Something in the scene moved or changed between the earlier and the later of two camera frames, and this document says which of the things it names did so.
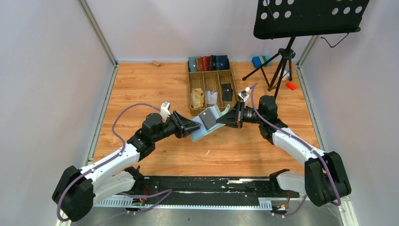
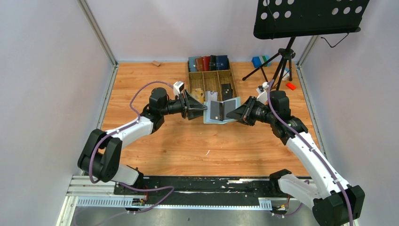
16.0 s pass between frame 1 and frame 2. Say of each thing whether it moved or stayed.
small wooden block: stayed
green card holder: moved
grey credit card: stayed
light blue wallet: stayed
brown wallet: stayed
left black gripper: moved
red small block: stayed
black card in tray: stayed
